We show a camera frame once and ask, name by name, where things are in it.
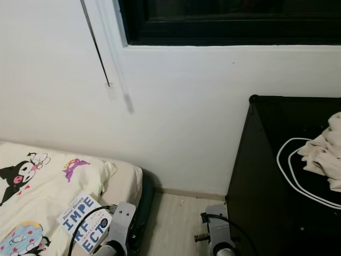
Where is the white book with blue letters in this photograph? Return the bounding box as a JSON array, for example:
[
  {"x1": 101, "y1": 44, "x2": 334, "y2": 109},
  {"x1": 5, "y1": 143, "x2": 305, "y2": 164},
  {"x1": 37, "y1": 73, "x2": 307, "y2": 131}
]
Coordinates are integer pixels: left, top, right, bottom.
[{"x1": 55, "y1": 190, "x2": 113, "y2": 254}]

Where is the black wardrobe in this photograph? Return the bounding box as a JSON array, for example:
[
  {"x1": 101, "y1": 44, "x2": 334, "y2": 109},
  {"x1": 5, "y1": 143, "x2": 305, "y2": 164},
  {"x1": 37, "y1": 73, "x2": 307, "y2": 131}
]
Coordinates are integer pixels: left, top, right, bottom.
[{"x1": 224, "y1": 94, "x2": 341, "y2": 256}]

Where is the cream cartoon print blanket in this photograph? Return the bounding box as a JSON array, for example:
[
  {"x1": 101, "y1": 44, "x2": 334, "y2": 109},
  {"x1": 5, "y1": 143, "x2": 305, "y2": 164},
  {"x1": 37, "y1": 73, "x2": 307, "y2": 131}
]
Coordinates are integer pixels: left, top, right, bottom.
[{"x1": 0, "y1": 140, "x2": 118, "y2": 256}]

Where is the crumpled beige cloth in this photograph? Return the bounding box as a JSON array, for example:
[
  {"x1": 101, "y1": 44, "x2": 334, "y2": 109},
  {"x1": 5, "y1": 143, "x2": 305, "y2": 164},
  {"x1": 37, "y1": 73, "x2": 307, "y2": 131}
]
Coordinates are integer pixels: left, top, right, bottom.
[{"x1": 297, "y1": 110, "x2": 341, "y2": 193}]

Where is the dark window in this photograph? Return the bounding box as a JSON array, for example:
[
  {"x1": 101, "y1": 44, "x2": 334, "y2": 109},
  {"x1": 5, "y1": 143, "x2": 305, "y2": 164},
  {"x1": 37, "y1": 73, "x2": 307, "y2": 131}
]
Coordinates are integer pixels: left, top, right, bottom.
[{"x1": 118, "y1": 0, "x2": 341, "y2": 46}]

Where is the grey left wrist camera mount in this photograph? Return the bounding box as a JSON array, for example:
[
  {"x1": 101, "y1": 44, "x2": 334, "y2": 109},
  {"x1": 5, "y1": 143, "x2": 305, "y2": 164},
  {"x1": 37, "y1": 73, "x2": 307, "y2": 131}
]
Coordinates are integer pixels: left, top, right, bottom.
[{"x1": 108, "y1": 202, "x2": 137, "y2": 247}]

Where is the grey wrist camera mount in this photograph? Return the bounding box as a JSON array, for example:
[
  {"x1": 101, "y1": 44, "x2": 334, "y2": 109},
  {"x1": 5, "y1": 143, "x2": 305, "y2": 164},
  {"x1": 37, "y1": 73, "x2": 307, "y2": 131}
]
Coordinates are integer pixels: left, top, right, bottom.
[
  {"x1": 108, "y1": 202, "x2": 137, "y2": 247},
  {"x1": 206, "y1": 204, "x2": 230, "y2": 247}
]

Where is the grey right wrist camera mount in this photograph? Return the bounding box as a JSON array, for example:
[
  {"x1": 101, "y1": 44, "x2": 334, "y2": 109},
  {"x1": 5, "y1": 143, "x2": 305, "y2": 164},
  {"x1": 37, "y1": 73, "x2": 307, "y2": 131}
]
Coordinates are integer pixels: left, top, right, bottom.
[{"x1": 206, "y1": 204, "x2": 230, "y2": 247}]

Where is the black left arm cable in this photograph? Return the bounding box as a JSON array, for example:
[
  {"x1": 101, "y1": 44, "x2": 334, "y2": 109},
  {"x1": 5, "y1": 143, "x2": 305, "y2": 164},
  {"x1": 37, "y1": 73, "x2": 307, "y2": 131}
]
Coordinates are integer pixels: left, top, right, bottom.
[{"x1": 68, "y1": 204, "x2": 118, "y2": 256}]

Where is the white cable loop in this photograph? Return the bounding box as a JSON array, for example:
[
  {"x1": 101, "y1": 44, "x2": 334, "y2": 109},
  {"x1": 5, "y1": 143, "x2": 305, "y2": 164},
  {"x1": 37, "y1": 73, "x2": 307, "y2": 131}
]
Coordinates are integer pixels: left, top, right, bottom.
[{"x1": 277, "y1": 137, "x2": 341, "y2": 210}]

